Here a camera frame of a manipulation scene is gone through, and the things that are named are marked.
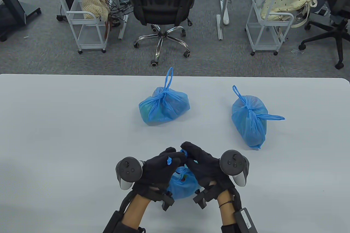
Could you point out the person's right hand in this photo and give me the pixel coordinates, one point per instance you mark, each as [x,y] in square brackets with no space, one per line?
[207,170]

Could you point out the person's left hand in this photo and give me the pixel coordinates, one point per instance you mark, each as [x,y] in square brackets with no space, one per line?
[155,173]

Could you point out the blue plastic bag yellow contents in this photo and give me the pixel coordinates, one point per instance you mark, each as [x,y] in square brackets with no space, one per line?
[180,189]

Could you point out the person's right forearm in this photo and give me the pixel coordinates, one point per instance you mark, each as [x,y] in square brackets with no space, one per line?
[227,212]

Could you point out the beige knit bag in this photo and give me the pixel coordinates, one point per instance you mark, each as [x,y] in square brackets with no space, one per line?
[94,6]

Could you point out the cream patterned bag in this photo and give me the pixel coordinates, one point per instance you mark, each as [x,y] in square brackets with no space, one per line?
[287,3]

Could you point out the grey right hand controller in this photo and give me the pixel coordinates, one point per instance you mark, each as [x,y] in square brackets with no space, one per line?
[232,163]

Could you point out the grey hand controller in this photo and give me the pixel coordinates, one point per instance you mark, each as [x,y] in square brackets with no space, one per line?
[128,171]
[232,163]

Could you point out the grey left hand controller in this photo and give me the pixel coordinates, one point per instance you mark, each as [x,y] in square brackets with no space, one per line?
[128,171]

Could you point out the thin black wrist band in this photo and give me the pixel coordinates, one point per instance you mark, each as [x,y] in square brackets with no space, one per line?
[225,203]

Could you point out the white rolling cart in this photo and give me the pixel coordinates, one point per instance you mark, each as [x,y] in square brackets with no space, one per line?
[91,45]
[264,46]

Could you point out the black mesh office chair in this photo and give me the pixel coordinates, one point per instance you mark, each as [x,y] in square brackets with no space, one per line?
[161,6]

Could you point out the black rolling stand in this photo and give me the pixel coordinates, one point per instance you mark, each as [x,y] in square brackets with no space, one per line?
[30,10]

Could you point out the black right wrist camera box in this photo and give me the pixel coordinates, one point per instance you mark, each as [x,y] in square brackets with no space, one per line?
[246,220]

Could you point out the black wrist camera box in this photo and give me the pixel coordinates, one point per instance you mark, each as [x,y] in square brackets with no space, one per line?
[112,223]
[246,220]

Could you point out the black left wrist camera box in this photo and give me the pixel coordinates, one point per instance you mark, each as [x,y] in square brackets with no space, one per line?
[112,223]

